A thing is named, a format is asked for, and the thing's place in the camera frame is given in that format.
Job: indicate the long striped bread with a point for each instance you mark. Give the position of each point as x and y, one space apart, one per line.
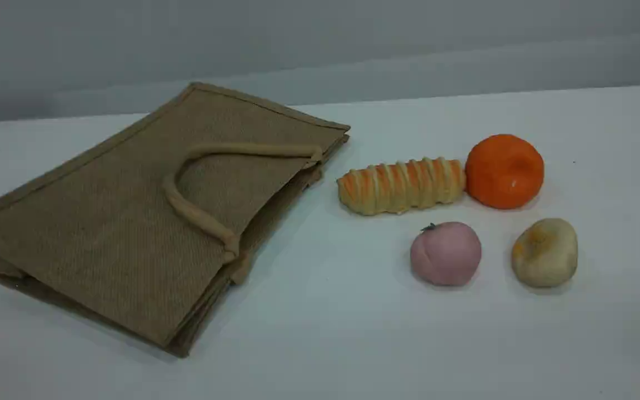
400 186

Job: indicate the pink peach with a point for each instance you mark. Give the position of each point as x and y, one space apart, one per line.
445 254

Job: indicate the brown jute tote bag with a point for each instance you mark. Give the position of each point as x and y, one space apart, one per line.
103 222

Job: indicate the orange tangerine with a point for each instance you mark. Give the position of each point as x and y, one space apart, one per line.
503 172

